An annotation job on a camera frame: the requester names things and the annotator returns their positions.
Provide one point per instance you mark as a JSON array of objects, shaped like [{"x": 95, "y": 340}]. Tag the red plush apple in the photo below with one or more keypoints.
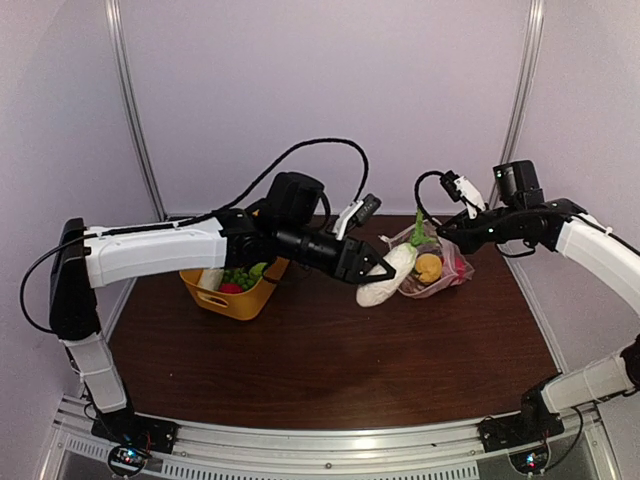
[{"x": 456, "y": 271}]

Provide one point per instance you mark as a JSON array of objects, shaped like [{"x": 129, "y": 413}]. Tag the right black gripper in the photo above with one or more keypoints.
[{"x": 466, "y": 240}]

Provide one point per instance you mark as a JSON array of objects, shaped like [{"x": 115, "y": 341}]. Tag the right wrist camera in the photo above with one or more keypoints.
[{"x": 460, "y": 189}]

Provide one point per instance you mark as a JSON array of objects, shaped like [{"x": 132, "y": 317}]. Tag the circuit board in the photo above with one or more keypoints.
[
  {"x": 530, "y": 462},
  {"x": 127, "y": 461}
]

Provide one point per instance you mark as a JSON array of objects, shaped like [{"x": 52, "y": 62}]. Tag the front aluminium rail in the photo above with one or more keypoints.
[{"x": 452, "y": 450}]

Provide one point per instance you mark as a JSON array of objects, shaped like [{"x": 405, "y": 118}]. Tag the yellow plastic basket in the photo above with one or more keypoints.
[{"x": 242, "y": 307}]

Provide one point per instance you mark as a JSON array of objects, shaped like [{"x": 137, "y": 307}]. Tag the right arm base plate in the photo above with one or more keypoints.
[{"x": 511, "y": 431}]

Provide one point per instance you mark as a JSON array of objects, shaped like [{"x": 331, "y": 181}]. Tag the left aluminium frame post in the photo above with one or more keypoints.
[{"x": 133, "y": 118}]

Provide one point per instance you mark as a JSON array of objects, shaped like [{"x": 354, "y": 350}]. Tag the left circuit board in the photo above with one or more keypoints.
[{"x": 127, "y": 461}]

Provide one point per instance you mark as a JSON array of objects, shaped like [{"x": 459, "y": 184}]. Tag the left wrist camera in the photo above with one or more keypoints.
[{"x": 355, "y": 215}]

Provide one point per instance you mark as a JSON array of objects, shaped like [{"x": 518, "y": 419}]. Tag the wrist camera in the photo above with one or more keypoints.
[
  {"x": 355, "y": 215},
  {"x": 460, "y": 189}
]

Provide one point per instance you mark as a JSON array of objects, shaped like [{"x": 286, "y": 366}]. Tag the right aluminium frame post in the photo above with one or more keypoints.
[{"x": 525, "y": 79}]

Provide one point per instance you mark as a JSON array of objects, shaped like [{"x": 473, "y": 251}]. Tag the clear zip top bag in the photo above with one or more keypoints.
[{"x": 422, "y": 236}]

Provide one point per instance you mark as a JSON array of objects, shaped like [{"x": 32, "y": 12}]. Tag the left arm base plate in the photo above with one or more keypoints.
[{"x": 128, "y": 428}]

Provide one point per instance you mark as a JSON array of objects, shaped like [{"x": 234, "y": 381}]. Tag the green plush vegetable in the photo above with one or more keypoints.
[{"x": 257, "y": 271}]

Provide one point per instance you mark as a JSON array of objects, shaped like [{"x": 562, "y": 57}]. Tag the green plush grapes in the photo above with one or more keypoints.
[{"x": 240, "y": 277}]

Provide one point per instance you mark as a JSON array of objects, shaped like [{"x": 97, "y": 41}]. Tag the aluminium frame post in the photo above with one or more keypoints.
[
  {"x": 133, "y": 118},
  {"x": 525, "y": 79}
]

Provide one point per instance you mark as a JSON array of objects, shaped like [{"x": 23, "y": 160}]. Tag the small red plush fruit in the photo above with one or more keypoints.
[{"x": 230, "y": 288}]

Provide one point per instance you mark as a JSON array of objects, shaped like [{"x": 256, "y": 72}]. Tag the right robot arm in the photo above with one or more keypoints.
[{"x": 563, "y": 227}]

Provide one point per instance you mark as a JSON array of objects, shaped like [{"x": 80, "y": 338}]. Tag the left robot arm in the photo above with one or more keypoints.
[{"x": 91, "y": 258}]

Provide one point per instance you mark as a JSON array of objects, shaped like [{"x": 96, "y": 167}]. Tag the yellow plush burger bun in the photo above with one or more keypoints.
[{"x": 429, "y": 268}]

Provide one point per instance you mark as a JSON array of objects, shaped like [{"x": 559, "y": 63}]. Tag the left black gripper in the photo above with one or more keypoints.
[{"x": 348, "y": 262}]

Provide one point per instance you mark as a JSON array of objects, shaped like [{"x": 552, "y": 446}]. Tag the right circuit board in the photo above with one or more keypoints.
[{"x": 530, "y": 462}]

